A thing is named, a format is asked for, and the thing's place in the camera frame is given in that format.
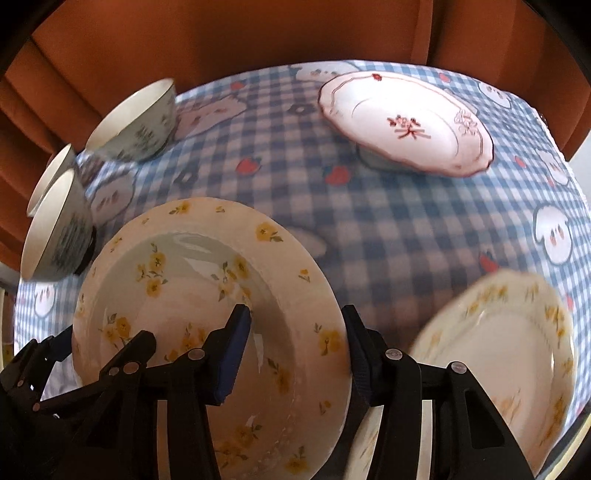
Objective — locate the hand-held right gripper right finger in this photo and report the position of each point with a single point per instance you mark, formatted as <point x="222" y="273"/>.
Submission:
<point x="361" y="364"/>

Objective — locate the yellow flower plate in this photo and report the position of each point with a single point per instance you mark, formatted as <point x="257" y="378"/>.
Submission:
<point x="194" y="277"/>
<point x="498" y="332"/>

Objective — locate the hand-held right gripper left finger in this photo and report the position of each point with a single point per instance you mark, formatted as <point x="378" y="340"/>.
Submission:
<point x="235" y="350"/>

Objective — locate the white plate with red pattern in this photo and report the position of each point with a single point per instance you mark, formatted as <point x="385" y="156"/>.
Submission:
<point x="392" y="101"/>

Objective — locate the white bowl with green print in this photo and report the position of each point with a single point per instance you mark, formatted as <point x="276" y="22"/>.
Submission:
<point x="64" y="240"/>
<point x="138" y="134"/>
<point x="50" y="180"/>

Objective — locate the blue checked cartoon tablecloth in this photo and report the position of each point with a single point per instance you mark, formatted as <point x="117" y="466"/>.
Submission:
<point x="369" y="240"/>

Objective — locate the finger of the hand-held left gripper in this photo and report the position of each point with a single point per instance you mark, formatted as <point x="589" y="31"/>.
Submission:
<point x="57" y="351"/>
<point x="64" y="399"/>

